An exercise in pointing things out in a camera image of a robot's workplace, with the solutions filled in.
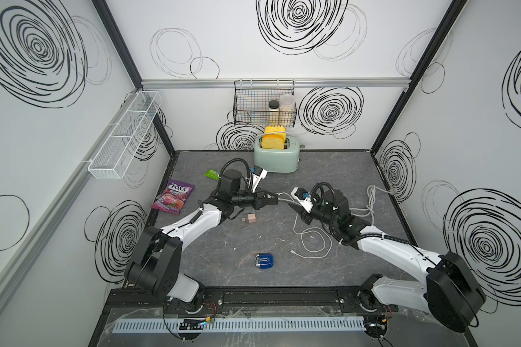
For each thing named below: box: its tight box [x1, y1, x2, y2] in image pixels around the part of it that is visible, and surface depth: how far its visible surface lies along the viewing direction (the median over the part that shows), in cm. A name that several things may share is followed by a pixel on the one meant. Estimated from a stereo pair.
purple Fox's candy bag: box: [150, 180, 196, 215], surface depth 100 cm
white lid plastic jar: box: [278, 93, 296, 127], surface depth 86 cm
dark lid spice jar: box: [268, 99, 280, 127], surface depth 87 cm
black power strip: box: [252, 189, 279, 210], surface depth 74 cm
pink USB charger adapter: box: [240, 213, 257, 224], surface depth 93 cm
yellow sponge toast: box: [261, 125, 287, 150], surface depth 103 cm
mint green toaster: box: [253, 135, 301, 173], surface depth 104 cm
